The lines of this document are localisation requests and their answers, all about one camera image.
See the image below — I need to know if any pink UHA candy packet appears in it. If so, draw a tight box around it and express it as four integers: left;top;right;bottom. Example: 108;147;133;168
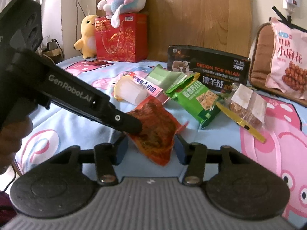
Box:
128;71;170;104

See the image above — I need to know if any orange red spicy snack packet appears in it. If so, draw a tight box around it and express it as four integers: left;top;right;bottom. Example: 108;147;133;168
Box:
128;96;189;166

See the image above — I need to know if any person's left hand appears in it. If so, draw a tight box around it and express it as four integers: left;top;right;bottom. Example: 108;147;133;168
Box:
0;116;33;174

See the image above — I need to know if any light green snack packet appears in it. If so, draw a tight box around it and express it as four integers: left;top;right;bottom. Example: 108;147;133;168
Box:
146;64;187;91

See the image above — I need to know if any yellow duck plush toy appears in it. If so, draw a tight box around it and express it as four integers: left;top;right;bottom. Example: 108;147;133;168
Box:
73;15;98;59

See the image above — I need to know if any pink twisted snack bag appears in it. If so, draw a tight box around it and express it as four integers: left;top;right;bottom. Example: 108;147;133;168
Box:
265;18;306;100

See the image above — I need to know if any red gift bag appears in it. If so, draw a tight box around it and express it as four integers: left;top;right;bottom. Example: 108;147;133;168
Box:
95;13;148;63

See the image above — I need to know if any small red envelope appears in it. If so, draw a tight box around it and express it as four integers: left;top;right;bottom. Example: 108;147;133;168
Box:
87;60;109;66

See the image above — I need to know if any white jelly cup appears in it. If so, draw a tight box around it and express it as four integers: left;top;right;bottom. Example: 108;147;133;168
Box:
113;75;147;105

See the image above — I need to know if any black open cardboard box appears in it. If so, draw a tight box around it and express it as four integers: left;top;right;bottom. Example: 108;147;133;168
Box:
167;45;251;94

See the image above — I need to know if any green cracker packet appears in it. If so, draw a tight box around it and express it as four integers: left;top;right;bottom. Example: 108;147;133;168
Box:
165;73;223;129

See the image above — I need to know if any pink blue plush toy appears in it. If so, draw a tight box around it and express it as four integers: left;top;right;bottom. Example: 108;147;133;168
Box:
97;0;146;29

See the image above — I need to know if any clear bag brown cake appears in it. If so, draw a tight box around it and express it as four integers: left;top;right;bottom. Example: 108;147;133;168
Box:
216;83;267;143

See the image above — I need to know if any brown seat cushion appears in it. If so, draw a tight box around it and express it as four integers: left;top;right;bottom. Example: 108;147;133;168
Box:
248;23;306;108

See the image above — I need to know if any brown wooden headboard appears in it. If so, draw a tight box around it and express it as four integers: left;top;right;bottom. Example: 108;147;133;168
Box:
96;0;253;63

